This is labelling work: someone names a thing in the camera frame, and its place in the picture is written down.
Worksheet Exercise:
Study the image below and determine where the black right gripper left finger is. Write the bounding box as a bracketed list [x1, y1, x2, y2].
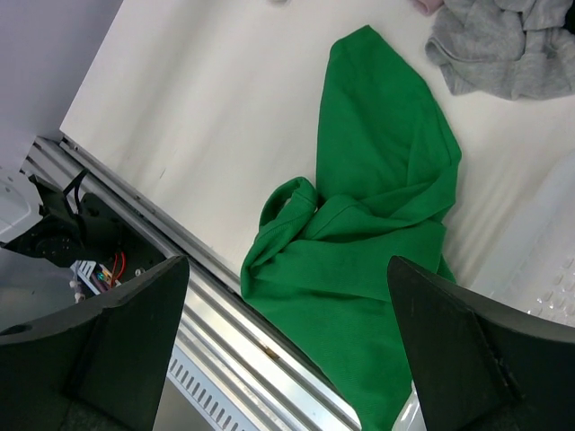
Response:
[1, 256, 190, 430]

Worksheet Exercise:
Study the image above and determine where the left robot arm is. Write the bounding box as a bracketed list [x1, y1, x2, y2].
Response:
[0, 167, 42, 243]

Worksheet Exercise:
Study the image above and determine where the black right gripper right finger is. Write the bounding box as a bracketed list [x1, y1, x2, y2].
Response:
[387, 256, 574, 430]

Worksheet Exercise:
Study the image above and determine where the aluminium mounting rail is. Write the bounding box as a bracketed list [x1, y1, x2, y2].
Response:
[23, 137, 359, 430]

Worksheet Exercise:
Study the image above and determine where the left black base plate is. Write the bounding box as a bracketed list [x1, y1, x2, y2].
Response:
[3, 169, 165, 284]

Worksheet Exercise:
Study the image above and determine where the white plastic basket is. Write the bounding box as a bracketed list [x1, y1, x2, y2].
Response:
[394, 156, 574, 430]

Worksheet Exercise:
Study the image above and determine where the green tank top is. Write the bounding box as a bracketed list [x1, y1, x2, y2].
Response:
[240, 26, 462, 430]

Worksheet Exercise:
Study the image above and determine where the white slotted cable duct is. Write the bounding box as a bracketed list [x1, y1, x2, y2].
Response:
[167, 346, 257, 431]

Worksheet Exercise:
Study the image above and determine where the left small circuit board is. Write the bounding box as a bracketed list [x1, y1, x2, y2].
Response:
[69, 251, 127, 302]

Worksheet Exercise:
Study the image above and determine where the mauve tank top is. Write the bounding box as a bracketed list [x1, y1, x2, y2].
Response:
[412, 0, 444, 16]

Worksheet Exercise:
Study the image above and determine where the grey tank top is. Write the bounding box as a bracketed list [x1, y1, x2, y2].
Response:
[425, 1, 574, 101]

